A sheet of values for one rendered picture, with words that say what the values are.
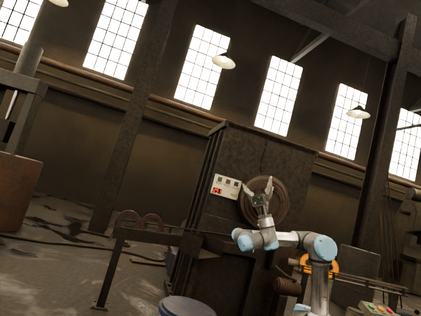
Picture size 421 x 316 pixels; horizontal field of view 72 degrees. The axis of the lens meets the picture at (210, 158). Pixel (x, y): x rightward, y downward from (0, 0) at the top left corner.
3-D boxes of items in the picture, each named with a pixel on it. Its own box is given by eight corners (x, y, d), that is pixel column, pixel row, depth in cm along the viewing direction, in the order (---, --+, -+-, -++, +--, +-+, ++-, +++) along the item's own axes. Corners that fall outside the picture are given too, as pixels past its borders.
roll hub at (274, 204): (248, 213, 250) (256, 182, 254) (277, 221, 256) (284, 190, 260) (250, 214, 244) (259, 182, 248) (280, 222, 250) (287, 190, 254)
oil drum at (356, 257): (321, 294, 473) (332, 240, 485) (351, 301, 485) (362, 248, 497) (346, 311, 415) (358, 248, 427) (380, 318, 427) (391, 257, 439)
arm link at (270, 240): (267, 251, 138) (282, 247, 140) (261, 227, 140) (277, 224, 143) (260, 251, 145) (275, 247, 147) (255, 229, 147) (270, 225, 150)
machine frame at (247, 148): (162, 284, 312) (206, 130, 336) (254, 303, 335) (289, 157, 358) (169, 315, 242) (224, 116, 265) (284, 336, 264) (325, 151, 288)
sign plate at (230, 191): (210, 192, 263) (215, 173, 265) (236, 200, 268) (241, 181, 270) (210, 192, 260) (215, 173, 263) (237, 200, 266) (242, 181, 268)
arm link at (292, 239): (309, 229, 171) (231, 222, 158) (321, 232, 161) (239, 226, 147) (307, 249, 170) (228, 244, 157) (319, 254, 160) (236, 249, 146)
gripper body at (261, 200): (264, 192, 143) (270, 216, 140) (267, 192, 151) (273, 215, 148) (249, 195, 146) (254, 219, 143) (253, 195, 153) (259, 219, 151)
